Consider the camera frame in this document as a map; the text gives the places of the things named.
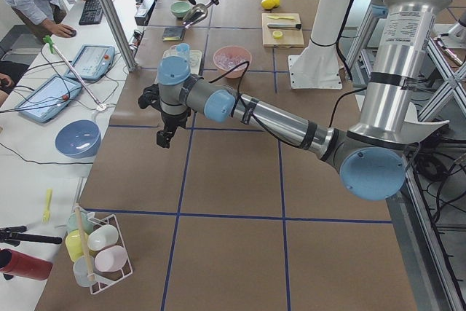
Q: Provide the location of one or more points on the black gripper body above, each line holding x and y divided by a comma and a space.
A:
171, 119

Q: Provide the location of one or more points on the stainless steel ice scoop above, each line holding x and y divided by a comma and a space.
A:
196, 14

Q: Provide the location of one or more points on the light blue plastic cup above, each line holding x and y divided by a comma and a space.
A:
183, 50

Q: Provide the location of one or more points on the pile of clear ice cubes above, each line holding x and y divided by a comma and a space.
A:
228, 60

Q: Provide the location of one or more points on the white cup in rack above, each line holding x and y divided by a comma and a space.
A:
103, 237

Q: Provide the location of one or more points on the green cup in rack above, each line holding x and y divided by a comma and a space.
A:
72, 223

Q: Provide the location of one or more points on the pink cup in rack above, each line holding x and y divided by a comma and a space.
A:
111, 259

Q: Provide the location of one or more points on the yellow cup in rack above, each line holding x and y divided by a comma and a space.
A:
74, 245

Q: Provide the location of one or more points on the clear cup in rack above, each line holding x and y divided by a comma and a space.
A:
81, 273

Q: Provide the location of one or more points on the green ceramic bowl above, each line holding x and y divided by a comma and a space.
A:
180, 8

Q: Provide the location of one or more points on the grey folded cloth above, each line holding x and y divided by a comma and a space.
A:
173, 34

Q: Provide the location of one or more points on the pink bowl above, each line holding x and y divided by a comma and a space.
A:
238, 70

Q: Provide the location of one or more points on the yellow plastic knife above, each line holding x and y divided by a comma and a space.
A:
275, 17

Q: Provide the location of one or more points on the far teach pendant tablet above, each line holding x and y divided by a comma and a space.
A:
93, 61

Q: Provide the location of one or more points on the teach pendant tablet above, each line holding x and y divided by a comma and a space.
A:
49, 99
93, 61

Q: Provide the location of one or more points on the lemon half slice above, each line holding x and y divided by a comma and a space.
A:
277, 35

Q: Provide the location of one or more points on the wooden cutting board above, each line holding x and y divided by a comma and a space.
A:
291, 38

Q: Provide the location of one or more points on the blue bowl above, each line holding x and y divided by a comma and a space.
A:
79, 139

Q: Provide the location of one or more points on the near teach pendant tablet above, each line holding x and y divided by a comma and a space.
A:
49, 99

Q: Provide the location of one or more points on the black keyboard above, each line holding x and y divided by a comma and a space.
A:
92, 13

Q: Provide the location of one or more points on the yellow plastic fork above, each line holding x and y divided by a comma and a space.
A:
46, 212

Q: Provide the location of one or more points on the wooden rack dowel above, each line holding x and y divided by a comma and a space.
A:
85, 249

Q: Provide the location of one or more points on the red cylinder bottle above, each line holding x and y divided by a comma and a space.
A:
22, 265

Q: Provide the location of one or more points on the white chair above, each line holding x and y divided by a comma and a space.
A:
413, 130

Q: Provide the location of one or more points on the steel knife handle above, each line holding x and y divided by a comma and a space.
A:
284, 26

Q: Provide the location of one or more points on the aluminium frame post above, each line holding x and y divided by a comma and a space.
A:
118, 33

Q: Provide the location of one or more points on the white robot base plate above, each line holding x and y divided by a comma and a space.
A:
322, 73

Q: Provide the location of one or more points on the white wire cup rack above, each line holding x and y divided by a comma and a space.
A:
105, 280

